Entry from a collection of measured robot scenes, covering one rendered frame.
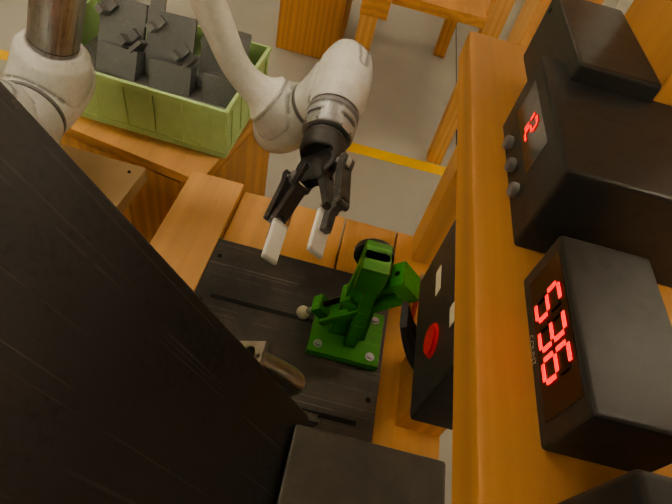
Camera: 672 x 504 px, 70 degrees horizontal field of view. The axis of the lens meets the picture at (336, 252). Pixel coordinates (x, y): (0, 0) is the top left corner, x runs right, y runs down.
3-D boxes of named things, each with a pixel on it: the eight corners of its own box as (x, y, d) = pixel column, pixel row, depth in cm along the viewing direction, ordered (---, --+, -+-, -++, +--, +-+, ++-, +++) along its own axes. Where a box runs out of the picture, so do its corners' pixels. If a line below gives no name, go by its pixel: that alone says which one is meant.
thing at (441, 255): (404, 419, 46) (466, 341, 35) (416, 281, 57) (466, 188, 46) (529, 451, 46) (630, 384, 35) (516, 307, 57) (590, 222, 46)
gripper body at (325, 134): (293, 131, 82) (278, 175, 78) (332, 117, 76) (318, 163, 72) (320, 158, 87) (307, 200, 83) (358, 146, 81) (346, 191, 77)
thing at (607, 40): (533, 135, 43) (578, 62, 37) (520, 56, 53) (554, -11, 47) (610, 156, 43) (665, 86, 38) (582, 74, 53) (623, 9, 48)
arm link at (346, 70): (376, 119, 83) (327, 147, 93) (391, 56, 90) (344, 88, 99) (330, 79, 77) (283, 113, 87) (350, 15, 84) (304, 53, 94)
